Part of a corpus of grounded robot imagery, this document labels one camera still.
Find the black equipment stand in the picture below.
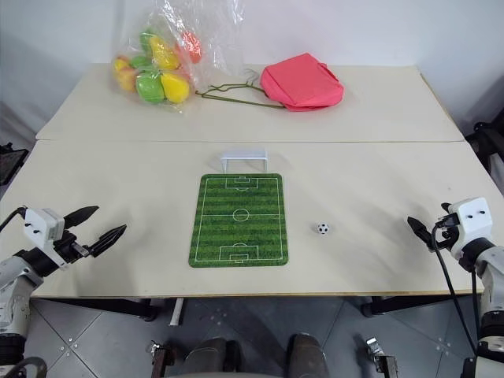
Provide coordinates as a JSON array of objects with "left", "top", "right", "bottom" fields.
[{"left": 463, "top": 120, "right": 504, "bottom": 180}]

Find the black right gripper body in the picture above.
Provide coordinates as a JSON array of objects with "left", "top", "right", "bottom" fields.
[{"left": 432, "top": 213, "right": 461, "bottom": 250}]

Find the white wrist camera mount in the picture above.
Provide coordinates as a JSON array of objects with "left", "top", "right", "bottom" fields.
[
  {"left": 439, "top": 196, "right": 494, "bottom": 261},
  {"left": 22, "top": 207, "right": 66, "bottom": 269}
]

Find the black tray object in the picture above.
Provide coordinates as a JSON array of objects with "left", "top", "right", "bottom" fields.
[{"left": 0, "top": 143, "right": 29, "bottom": 187}]

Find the black table frame leg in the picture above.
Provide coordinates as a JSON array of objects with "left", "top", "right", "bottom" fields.
[
  {"left": 37, "top": 297, "right": 159, "bottom": 323},
  {"left": 361, "top": 294, "right": 452, "bottom": 317}
]

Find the pink fabric bag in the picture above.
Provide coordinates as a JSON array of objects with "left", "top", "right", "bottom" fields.
[{"left": 260, "top": 52, "right": 346, "bottom": 113}]

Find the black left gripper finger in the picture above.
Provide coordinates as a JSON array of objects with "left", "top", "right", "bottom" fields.
[
  {"left": 89, "top": 224, "right": 128, "bottom": 259},
  {"left": 62, "top": 205, "right": 100, "bottom": 229}
]

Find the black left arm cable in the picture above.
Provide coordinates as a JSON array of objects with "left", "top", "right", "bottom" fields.
[{"left": 0, "top": 206, "right": 28, "bottom": 232}]

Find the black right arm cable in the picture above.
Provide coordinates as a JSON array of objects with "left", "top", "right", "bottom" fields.
[{"left": 431, "top": 220, "right": 482, "bottom": 358}]

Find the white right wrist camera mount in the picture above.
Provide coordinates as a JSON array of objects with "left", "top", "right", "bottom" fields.
[{"left": 439, "top": 196, "right": 494, "bottom": 261}]

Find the white miniature goal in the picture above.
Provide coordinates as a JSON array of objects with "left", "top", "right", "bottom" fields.
[{"left": 213, "top": 146, "right": 271, "bottom": 175}]

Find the white table leg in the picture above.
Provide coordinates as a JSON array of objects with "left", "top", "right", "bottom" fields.
[{"left": 169, "top": 298, "right": 186, "bottom": 328}]

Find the green soccer field mat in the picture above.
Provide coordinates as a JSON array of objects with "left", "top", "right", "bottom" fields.
[{"left": 189, "top": 172, "right": 290, "bottom": 269}]

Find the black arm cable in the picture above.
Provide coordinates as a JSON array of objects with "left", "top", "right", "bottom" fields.
[
  {"left": 0, "top": 206, "right": 28, "bottom": 232},
  {"left": 431, "top": 220, "right": 482, "bottom": 358}
]

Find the small green toy fruit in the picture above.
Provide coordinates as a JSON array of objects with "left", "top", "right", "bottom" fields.
[
  {"left": 129, "top": 54, "right": 153, "bottom": 72},
  {"left": 138, "top": 24, "right": 159, "bottom": 50}
]

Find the clear plastic bag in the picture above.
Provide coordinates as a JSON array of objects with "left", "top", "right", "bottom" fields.
[{"left": 109, "top": 0, "right": 248, "bottom": 116}]

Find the large green toy fruit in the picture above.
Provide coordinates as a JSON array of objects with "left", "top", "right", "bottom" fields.
[{"left": 135, "top": 72, "right": 165, "bottom": 106}]

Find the olive wire hanger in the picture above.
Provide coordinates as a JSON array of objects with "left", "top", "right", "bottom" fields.
[{"left": 195, "top": 68, "right": 285, "bottom": 110}]

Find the dark rounded shape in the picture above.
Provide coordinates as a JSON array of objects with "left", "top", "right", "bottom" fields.
[{"left": 286, "top": 332, "right": 330, "bottom": 378}]

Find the orange red toy fruit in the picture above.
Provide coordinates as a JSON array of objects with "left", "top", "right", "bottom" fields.
[{"left": 174, "top": 30, "right": 204, "bottom": 65}]

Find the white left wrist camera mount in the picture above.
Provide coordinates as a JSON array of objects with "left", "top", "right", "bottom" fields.
[{"left": 22, "top": 207, "right": 66, "bottom": 269}]

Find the yellow toy pear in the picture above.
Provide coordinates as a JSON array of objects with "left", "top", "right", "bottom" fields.
[
  {"left": 160, "top": 71, "right": 193, "bottom": 105},
  {"left": 148, "top": 35, "right": 182, "bottom": 72}
]

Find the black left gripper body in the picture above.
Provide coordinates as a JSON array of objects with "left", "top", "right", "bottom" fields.
[{"left": 51, "top": 231, "right": 94, "bottom": 269}]

